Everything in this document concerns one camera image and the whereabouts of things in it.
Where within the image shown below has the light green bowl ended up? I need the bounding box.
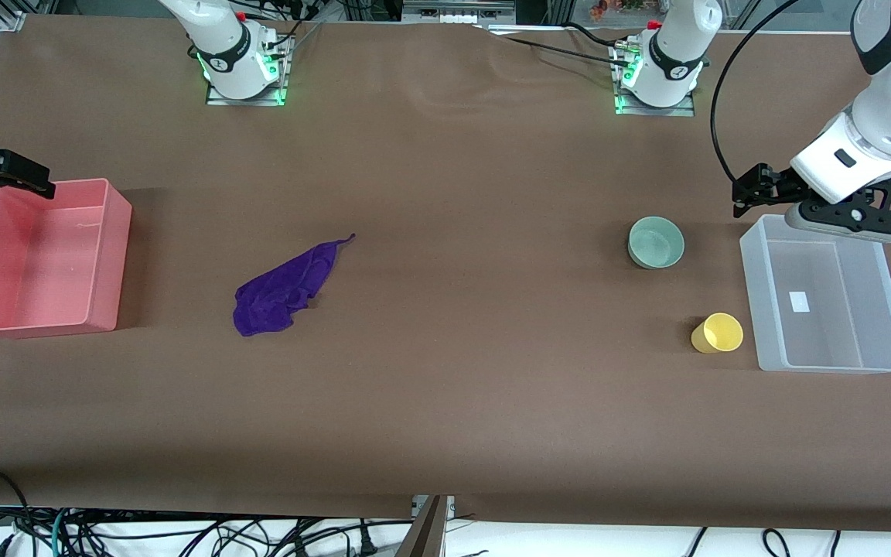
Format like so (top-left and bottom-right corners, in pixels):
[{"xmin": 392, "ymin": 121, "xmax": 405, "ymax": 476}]
[{"xmin": 628, "ymin": 216, "xmax": 686, "ymax": 270}]

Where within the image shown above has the yellow plastic cup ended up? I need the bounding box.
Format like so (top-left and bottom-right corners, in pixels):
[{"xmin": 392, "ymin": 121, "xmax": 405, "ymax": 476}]
[{"xmin": 691, "ymin": 313, "xmax": 745, "ymax": 354}]

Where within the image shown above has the purple cloth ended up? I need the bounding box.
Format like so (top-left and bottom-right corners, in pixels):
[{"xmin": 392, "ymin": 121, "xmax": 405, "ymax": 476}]
[{"xmin": 233, "ymin": 233, "xmax": 357, "ymax": 337}]

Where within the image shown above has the pink plastic bin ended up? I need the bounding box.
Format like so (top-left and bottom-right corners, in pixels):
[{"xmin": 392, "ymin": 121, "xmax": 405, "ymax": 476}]
[{"xmin": 0, "ymin": 178, "xmax": 134, "ymax": 339}]

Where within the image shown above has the translucent clear plastic bin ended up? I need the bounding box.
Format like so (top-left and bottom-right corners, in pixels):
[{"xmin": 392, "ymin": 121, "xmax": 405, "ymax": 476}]
[{"xmin": 739, "ymin": 214, "xmax": 891, "ymax": 375}]

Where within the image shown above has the brown table cover sheet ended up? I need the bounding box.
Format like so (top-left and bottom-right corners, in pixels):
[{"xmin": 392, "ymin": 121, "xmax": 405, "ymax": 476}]
[{"xmin": 0, "ymin": 14, "xmax": 891, "ymax": 533}]

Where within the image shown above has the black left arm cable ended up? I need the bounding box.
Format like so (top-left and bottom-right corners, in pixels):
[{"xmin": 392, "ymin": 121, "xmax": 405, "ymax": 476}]
[{"xmin": 710, "ymin": 0, "xmax": 804, "ymax": 185}]

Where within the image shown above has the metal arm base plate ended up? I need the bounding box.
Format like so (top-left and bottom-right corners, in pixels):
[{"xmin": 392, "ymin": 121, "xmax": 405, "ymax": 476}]
[
  {"xmin": 613, "ymin": 43, "xmax": 696, "ymax": 118},
  {"xmin": 205, "ymin": 35, "xmax": 289, "ymax": 108}
]

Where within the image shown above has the black cable on table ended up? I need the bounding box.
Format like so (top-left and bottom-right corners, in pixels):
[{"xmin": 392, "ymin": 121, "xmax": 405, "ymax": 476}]
[{"xmin": 476, "ymin": 22, "xmax": 636, "ymax": 74}]

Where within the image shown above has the green floor cable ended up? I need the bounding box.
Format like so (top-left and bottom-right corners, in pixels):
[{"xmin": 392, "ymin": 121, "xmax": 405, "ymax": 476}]
[{"xmin": 48, "ymin": 508, "xmax": 70, "ymax": 557}]

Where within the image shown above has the grey metal camera post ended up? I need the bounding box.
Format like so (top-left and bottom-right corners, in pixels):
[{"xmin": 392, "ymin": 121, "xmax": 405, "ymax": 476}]
[{"xmin": 394, "ymin": 495, "xmax": 452, "ymax": 557}]

